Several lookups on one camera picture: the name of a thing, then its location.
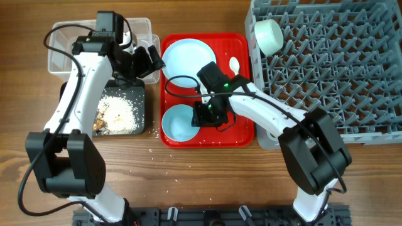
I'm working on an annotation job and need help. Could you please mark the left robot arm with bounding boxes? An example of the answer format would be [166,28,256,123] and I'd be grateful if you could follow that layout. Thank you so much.
[25,11,165,225]

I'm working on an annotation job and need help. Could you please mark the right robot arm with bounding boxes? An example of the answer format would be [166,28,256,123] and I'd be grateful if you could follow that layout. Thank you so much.
[192,62,352,223]

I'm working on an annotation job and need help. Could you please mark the mint green bowl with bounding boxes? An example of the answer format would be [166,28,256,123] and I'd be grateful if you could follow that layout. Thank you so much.
[254,19,284,57]

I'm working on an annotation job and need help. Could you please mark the small light blue bowl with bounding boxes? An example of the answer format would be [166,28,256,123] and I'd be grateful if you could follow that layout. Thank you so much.
[161,104,200,142]

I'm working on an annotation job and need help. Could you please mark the clear plastic bin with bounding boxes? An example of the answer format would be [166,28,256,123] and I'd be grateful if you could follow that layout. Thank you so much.
[48,18,160,82]

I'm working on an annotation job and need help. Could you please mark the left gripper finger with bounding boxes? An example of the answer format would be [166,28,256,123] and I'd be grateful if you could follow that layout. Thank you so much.
[134,46,154,78]
[148,45,166,71]

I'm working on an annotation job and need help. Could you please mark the black plastic tray bin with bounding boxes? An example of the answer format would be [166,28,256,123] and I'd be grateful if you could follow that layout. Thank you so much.
[61,79,145,136]

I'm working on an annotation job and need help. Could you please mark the large light blue plate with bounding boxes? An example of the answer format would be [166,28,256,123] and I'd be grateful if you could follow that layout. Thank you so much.
[162,38,217,83]

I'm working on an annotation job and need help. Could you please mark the grey dishwasher rack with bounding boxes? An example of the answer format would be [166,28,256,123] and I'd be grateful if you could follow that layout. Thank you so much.
[245,1,401,145]

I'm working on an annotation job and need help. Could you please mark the red serving tray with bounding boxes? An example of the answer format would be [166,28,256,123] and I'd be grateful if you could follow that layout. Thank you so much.
[159,33,254,149]

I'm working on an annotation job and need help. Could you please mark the white plastic spoon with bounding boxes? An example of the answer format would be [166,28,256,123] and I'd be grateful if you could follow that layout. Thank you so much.
[229,56,240,75]

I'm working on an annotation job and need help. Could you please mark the rice and food scraps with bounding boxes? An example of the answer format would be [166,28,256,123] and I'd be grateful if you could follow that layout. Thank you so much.
[93,95,139,135]

